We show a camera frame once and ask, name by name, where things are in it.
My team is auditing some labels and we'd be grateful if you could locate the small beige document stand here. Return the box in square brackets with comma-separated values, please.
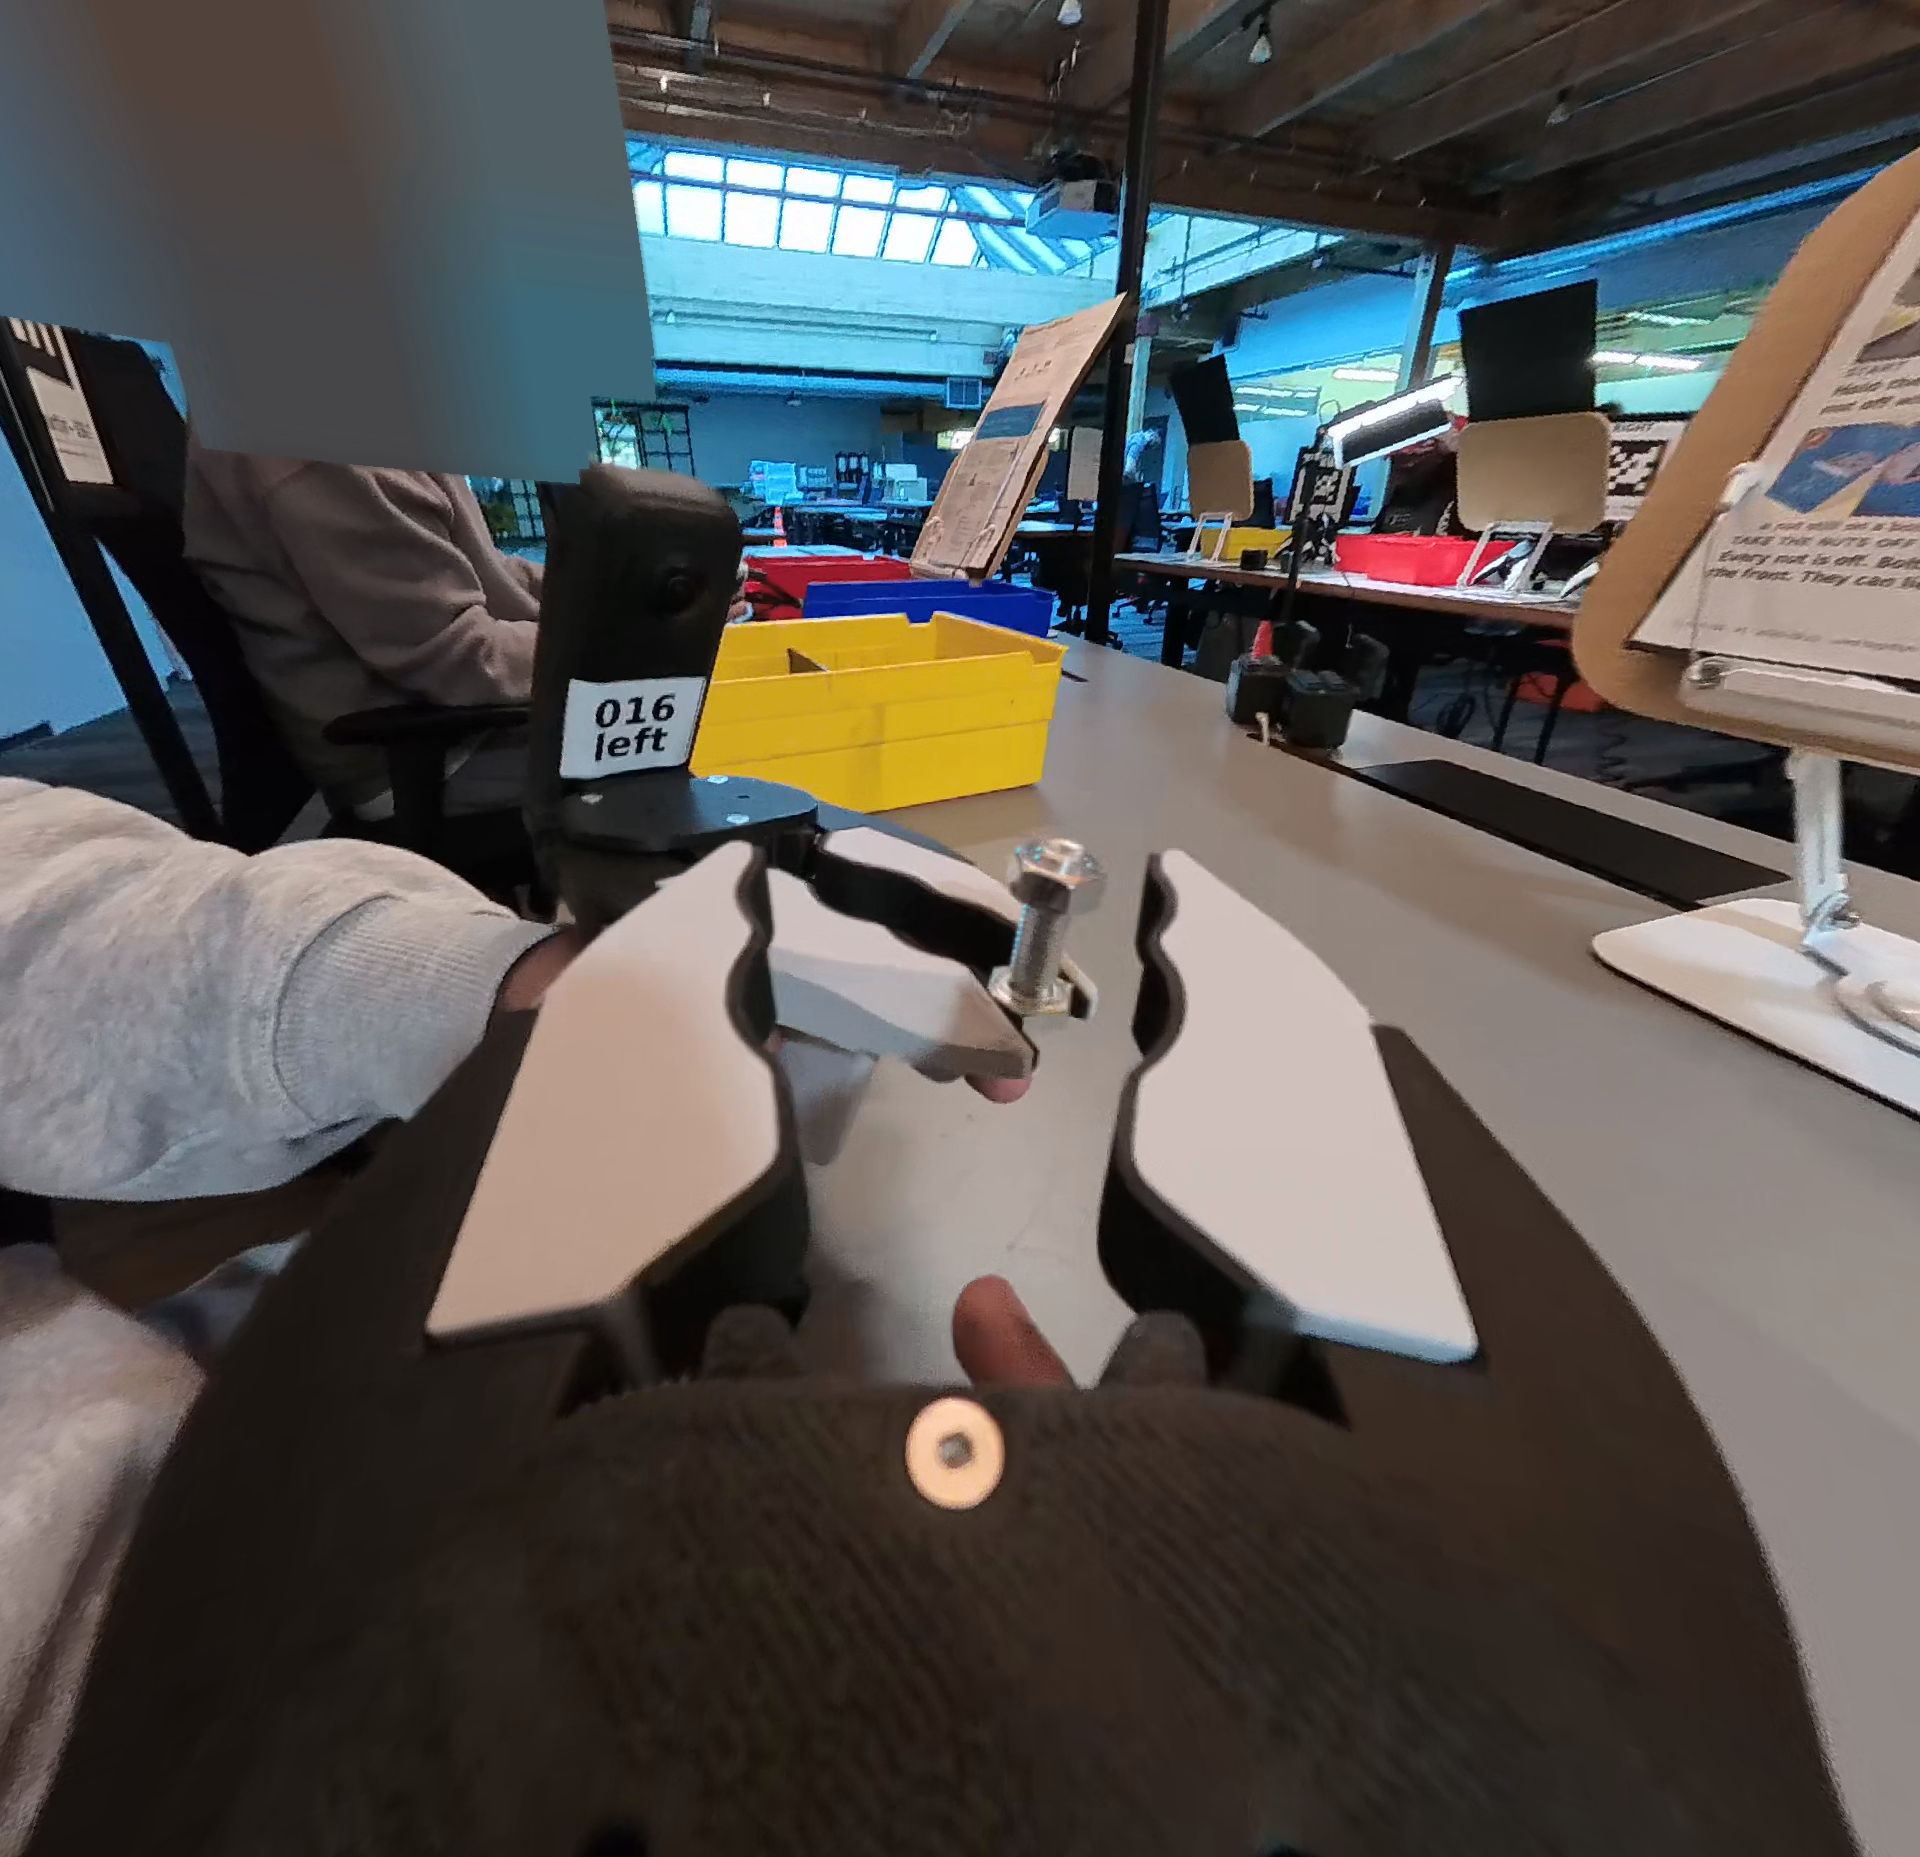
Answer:
[1184, 439, 1254, 562]

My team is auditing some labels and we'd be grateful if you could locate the wide black screen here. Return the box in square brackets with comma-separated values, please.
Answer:
[1458, 278, 1600, 423]

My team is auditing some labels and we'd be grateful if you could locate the steel hex bolt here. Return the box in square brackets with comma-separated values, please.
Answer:
[984, 898, 1100, 1023]

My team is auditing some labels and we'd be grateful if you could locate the printed instruction sheet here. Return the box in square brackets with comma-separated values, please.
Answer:
[1626, 259, 1920, 680]

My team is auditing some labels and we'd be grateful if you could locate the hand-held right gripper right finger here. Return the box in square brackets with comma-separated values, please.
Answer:
[1097, 848, 1481, 1363]

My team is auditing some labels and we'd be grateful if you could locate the yellow divided plastic bin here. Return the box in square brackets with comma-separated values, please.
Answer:
[688, 613, 1067, 816]

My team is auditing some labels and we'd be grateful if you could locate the wooden work table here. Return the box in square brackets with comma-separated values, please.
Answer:
[1118, 547, 1592, 643]

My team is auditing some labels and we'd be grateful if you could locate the cardboard instruction board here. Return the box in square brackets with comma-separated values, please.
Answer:
[909, 291, 1129, 583]

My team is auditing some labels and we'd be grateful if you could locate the narrow black screen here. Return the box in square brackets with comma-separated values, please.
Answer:
[1165, 353, 1244, 449]

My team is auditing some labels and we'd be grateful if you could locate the black armrest office chair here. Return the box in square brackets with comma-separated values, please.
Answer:
[89, 343, 540, 899]

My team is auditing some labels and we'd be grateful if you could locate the blue plastic bin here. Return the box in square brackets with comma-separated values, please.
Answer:
[802, 578, 1055, 641]

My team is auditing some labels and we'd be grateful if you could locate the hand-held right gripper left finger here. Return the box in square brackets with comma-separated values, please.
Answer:
[424, 840, 813, 1341]

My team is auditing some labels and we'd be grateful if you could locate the person's grey clothed torso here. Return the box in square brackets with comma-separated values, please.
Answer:
[0, 1242, 211, 1857]

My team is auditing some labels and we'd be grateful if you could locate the black cable tray cover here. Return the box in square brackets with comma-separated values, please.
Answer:
[1350, 757, 1787, 911]

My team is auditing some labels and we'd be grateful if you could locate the person's right hand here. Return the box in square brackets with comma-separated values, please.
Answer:
[951, 1276, 1076, 1390]

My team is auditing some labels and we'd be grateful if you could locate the steel hex nut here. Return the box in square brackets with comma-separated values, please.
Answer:
[1005, 833, 1109, 911]

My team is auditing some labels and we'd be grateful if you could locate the black sign board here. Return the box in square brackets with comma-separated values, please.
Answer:
[0, 314, 228, 840]

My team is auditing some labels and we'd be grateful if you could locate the large beige document stand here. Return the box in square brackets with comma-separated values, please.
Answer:
[1458, 414, 1614, 595]

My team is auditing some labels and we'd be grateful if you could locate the person's left hand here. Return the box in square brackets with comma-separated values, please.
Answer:
[499, 924, 589, 1012]

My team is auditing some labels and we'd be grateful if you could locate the grey desk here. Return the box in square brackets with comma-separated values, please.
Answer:
[811, 634, 1920, 1857]

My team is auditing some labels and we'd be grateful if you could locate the black steel pole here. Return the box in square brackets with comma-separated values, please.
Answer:
[1082, 0, 1180, 643]

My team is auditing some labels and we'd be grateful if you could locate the person's left forearm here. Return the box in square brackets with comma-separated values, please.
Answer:
[0, 775, 557, 1207]

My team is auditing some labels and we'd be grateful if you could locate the wooden document stand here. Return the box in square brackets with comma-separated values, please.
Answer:
[1570, 145, 1920, 1101]

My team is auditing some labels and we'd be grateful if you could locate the white light bar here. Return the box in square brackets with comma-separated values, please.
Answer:
[1318, 375, 1465, 467]

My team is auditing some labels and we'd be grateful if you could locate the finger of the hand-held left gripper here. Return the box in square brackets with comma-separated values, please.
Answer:
[768, 872, 1042, 1086]
[768, 827, 1040, 977]

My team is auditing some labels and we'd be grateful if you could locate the wide red plastic bin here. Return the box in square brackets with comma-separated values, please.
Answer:
[1335, 533, 1531, 587]

